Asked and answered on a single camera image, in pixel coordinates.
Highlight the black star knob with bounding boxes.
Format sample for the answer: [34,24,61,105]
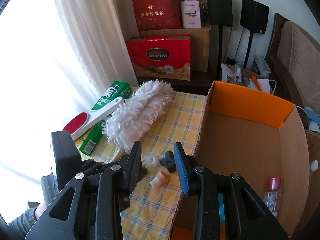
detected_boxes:
[160,151,176,173]

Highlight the white lint brush red pad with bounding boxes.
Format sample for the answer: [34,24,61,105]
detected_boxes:
[62,96,124,140]

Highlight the white fluffy duster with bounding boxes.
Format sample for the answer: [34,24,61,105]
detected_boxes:
[103,80,173,152]

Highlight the grey sleeve forearm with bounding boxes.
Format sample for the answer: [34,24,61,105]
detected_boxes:
[8,202,41,239]

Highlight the person's left hand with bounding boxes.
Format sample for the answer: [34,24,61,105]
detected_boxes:
[35,203,47,219]

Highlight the clear plastic cap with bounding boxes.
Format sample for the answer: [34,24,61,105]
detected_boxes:
[142,154,158,168]

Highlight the pink white stopper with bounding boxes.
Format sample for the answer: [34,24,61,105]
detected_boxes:
[150,171,169,187]

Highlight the yellow plaid cloth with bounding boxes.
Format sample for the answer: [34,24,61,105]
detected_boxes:
[75,87,208,240]

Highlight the green Darlie toothpaste box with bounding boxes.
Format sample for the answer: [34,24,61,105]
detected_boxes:
[79,81,132,155]

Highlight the clear bottle pink cap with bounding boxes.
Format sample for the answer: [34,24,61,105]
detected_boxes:
[264,177,281,217]

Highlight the red Ferrero Collection box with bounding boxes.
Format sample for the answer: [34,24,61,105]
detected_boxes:
[126,35,191,81]

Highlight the open box of clutter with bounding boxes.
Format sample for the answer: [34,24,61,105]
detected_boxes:
[221,63,277,95]

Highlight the brown cardboard box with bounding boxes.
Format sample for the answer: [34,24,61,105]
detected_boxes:
[139,25,211,72]

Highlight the white sheer curtain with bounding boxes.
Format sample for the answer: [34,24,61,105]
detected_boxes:
[54,0,138,108]

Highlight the red tea gift bag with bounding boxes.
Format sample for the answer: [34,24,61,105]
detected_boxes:
[132,0,182,31]

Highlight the white tissue pack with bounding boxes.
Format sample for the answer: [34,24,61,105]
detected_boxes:
[181,0,201,29]

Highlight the black speaker right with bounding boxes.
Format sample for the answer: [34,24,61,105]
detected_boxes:
[240,0,269,68]

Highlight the black speaker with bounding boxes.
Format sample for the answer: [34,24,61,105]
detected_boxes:
[240,0,269,68]
[207,0,233,80]

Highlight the black speaker left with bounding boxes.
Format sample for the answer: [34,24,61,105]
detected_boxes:
[207,0,233,80]

